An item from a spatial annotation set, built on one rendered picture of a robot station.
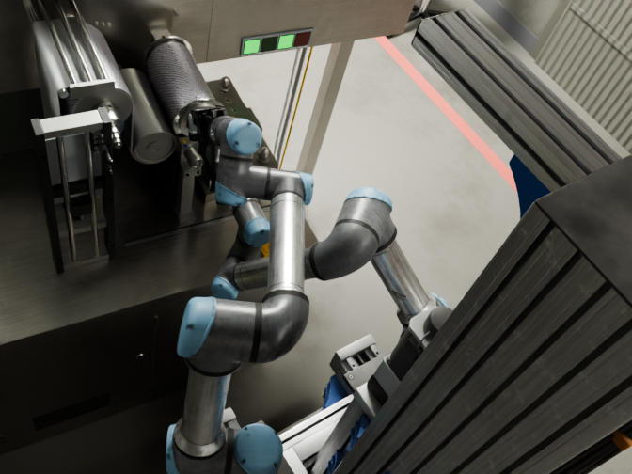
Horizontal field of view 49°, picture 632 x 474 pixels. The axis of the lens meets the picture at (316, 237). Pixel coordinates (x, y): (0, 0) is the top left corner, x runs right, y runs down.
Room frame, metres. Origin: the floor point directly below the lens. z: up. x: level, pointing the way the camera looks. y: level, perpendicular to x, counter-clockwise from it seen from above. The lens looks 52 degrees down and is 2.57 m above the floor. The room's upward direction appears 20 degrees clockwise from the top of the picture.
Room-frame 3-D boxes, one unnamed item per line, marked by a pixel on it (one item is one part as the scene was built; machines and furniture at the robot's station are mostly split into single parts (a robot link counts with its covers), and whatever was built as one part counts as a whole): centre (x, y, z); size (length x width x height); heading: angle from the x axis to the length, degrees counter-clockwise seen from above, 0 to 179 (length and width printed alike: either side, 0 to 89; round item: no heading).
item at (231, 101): (1.52, 0.37, 1.00); 0.40 x 0.16 x 0.06; 42
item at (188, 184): (1.22, 0.40, 1.05); 0.06 x 0.05 x 0.31; 42
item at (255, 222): (1.12, 0.17, 1.11); 0.11 x 0.08 x 0.09; 42
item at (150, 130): (1.29, 0.57, 1.17); 0.26 x 0.12 x 0.12; 42
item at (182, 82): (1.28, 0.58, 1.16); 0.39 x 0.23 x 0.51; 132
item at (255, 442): (0.57, -0.04, 0.98); 0.13 x 0.12 x 0.14; 106
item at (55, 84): (1.17, 0.75, 1.17); 0.34 x 0.05 x 0.54; 42
